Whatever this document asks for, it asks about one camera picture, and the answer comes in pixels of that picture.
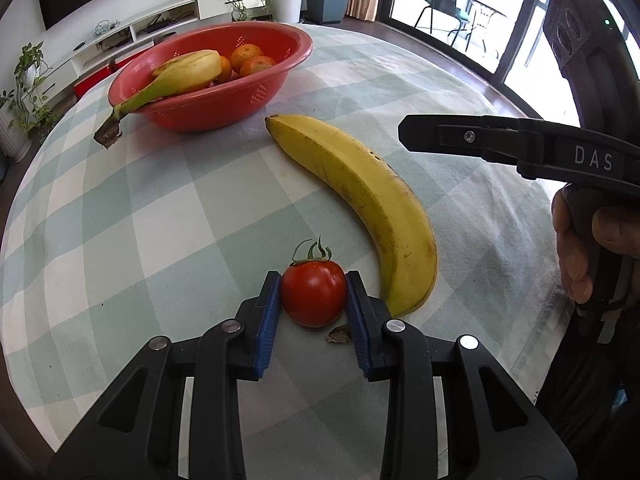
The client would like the small potted plant on console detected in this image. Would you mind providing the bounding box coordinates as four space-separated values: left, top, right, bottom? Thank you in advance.
1 42 60 140

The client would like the orange mandarin under banana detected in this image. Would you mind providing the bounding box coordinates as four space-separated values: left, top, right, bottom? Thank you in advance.
212 55 233 86

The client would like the person's right hand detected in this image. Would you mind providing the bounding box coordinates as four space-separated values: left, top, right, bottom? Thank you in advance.
551 186 640 305

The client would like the green checkered tablecloth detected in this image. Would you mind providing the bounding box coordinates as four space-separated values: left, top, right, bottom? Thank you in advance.
1 26 567 448

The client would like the black balcony chair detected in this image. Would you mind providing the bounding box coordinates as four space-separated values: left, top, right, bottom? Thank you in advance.
413 0 509 53

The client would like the red tomato with stem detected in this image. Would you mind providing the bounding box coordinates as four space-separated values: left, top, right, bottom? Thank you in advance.
280 237 347 330

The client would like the red plastic colander bowl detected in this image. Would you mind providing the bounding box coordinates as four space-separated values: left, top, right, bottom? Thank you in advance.
108 21 312 133

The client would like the large orange mandarin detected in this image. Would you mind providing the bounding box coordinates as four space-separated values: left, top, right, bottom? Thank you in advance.
239 55 277 77

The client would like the large yellow banana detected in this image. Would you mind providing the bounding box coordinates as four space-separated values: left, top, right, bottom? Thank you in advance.
93 49 221 148

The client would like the small orange mandarin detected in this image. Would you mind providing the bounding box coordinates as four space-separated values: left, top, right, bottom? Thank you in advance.
230 44 262 73

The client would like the white tv console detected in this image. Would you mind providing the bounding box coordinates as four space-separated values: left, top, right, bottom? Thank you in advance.
34 0 269 101

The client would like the person's right forearm sleeve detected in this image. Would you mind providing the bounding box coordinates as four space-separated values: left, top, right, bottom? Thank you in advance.
536 307 639 479

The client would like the white ribbed planter plant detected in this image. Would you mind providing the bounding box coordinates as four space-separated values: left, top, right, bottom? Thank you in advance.
0 91 32 162

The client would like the red storage box left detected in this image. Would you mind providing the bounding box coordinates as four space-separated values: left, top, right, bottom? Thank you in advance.
74 65 114 99

